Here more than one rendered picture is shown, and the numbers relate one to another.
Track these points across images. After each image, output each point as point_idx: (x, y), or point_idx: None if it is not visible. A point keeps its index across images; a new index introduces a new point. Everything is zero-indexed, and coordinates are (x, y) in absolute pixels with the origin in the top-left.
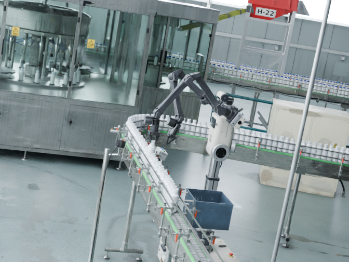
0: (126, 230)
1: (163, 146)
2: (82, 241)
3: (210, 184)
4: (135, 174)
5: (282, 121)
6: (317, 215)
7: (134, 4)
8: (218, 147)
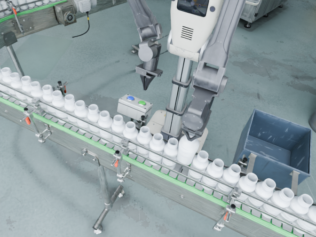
0: (107, 197)
1: (8, 42)
2: (42, 232)
3: (186, 90)
4: (127, 171)
5: None
6: (114, 14)
7: None
8: (207, 43)
